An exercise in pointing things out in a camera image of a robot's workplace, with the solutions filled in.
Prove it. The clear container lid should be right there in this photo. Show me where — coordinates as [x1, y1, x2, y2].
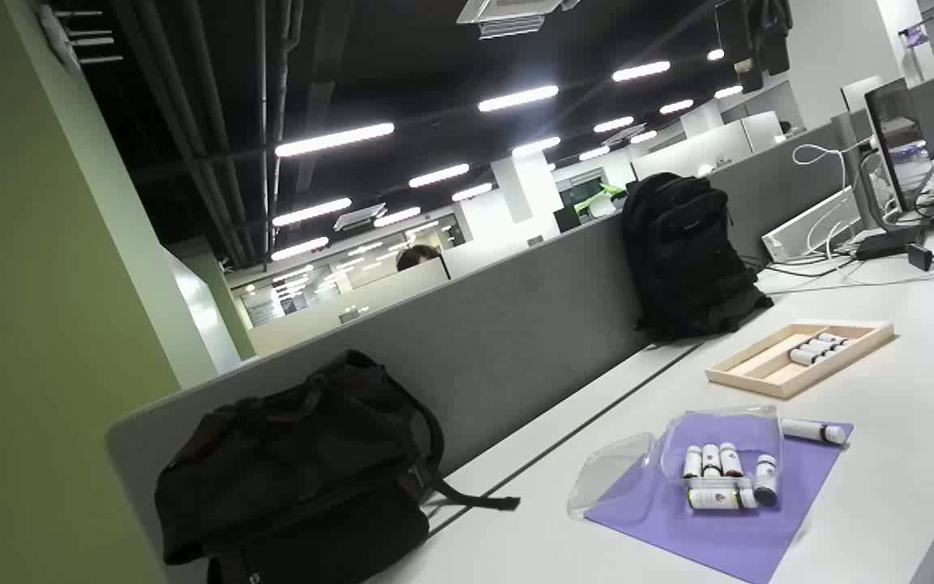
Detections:
[568, 432, 657, 523]

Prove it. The clear plastic container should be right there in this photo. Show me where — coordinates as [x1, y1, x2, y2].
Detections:
[657, 411, 781, 515]

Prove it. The black backpack near left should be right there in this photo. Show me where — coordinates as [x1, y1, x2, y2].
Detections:
[157, 350, 520, 584]

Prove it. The white keyboard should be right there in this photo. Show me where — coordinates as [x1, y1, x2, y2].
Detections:
[764, 187, 859, 263]

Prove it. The grey desk partition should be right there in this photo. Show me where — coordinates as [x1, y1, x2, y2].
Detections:
[105, 121, 854, 546]

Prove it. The black backpack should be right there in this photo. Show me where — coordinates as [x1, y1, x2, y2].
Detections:
[157, 350, 520, 584]
[620, 171, 772, 345]

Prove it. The black backpack far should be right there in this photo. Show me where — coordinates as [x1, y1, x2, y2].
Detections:
[620, 171, 772, 345]

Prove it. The computer monitor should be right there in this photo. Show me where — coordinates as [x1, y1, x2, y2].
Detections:
[862, 60, 934, 218]

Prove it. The white bottle on mat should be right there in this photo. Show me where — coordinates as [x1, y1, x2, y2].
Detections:
[781, 419, 850, 448]

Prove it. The white bottle lying front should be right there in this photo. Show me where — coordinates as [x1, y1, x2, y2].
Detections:
[688, 486, 743, 514]

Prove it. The wooden tray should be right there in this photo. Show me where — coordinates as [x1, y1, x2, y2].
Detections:
[705, 323, 894, 399]

